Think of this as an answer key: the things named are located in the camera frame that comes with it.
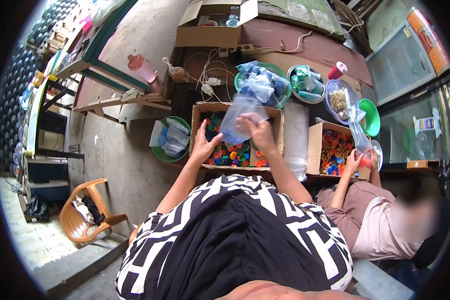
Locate wooden bench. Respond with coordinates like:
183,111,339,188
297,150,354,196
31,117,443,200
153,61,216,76
73,88,172,118

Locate person's right hand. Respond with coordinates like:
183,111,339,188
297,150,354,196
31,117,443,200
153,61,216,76
236,113,279,155

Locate person's left hand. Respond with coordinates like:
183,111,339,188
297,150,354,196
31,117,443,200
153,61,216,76
189,119,224,168

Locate white charger cables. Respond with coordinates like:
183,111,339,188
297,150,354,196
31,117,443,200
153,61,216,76
182,49,237,103

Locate bowl with beige caps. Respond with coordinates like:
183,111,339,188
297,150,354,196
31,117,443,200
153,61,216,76
325,79,361,125

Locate cardboard box of bottle caps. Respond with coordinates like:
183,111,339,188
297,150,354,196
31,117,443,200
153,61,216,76
190,101,285,172

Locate green basin with plastic bags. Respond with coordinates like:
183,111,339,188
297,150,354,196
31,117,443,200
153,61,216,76
149,116,192,163

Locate white power strip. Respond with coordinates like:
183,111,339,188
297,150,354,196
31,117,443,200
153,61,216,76
218,43,255,58

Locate person's right fingers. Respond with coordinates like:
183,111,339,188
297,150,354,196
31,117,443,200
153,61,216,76
236,113,265,136

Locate metal bowl with green caps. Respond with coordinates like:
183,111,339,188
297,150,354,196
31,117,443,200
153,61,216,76
287,64,326,104

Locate green framed table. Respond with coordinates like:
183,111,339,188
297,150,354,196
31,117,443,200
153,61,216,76
54,0,151,93

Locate clear plastic bag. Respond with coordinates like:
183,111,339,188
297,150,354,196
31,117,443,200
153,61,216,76
218,93,271,146

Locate glass door fridge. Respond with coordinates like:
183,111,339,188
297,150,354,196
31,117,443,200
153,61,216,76
364,7,450,169

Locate small cardboard box of caps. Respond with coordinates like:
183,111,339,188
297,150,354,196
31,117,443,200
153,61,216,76
306,121,372,181

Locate empty green plastic bowl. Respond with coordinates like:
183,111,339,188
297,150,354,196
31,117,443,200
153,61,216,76
358,98,381,137

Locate large open cardboard box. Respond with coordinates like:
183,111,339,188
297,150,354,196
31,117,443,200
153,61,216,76
175,0,259,49

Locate green basin with blue caps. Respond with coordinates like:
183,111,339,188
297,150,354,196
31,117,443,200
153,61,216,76
234,61,292,110

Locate stack of clear plastic bags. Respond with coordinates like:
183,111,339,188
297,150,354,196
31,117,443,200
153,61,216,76
283,100,310,182

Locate small bag of snacks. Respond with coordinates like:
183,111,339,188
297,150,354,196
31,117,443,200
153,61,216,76
162,56,191,83

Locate pink drinking bottle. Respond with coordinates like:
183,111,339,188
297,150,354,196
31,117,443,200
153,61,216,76
127,54,158,83

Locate orange plastic chair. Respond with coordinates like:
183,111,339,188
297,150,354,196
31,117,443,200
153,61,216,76
59,178,128,244

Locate person's body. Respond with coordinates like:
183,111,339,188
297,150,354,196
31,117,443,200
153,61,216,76
115,174,368,300

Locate pile of mixed bottle caps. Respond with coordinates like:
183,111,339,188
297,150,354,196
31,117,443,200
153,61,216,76
200,111,271,168

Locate pink cup with white lid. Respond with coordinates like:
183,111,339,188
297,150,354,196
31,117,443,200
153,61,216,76
328,61,348,80

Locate shelf with dark bottles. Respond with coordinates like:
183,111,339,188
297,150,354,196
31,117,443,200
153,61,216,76
0,0,85,222

